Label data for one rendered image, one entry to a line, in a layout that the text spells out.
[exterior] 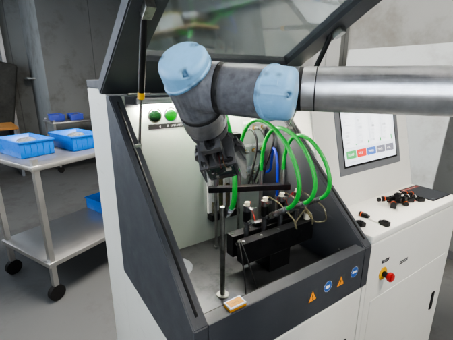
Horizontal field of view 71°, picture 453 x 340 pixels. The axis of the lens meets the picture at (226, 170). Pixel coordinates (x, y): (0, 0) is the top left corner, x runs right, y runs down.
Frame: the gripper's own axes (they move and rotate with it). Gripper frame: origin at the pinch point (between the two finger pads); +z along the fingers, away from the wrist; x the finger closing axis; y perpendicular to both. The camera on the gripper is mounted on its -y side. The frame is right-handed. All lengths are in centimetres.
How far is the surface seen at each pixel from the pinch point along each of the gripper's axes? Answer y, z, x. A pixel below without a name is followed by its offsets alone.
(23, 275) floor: -40, 161, -191
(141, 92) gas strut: -24.9, -6.3, -18.5
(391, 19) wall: -195, 134, 149
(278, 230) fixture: 0.7, 47.4, 9.9
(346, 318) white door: 31, 65, 27
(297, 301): 26.1, 37.5, 10.7
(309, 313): 29, 46, 14
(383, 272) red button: 18, 67, 45
